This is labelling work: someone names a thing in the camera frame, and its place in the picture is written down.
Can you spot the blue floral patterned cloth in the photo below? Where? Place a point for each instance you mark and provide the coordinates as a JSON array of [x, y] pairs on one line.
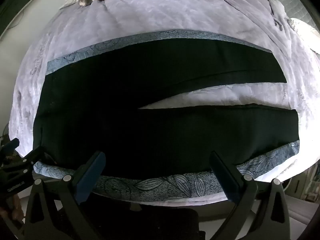
[[180, 183]]

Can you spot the person's left hand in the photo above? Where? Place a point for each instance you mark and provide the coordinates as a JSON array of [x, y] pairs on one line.
[[17, 206]]

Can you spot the dark wall panel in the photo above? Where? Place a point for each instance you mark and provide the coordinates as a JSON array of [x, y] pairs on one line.
[[13, 7]]

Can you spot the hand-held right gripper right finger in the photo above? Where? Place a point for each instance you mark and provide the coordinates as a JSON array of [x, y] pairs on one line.
[[225, 173]]

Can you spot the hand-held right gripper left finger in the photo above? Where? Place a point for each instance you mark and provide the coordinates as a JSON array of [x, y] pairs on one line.
[[91, 172]]

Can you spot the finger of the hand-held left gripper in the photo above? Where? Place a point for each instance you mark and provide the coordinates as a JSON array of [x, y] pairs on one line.
[[32, 156], [11, 145]]

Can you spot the grey bed sheet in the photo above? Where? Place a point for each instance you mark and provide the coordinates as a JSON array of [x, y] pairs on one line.
[[250, 7]]

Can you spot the white quilt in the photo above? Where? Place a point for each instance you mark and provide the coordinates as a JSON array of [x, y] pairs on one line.
[[306, 33]]

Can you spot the lavender bed blanket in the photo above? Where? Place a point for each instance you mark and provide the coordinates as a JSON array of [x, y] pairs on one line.
[[155, 12]]

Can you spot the black pants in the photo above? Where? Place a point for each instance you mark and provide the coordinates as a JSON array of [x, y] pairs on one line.
[[150, 135]]

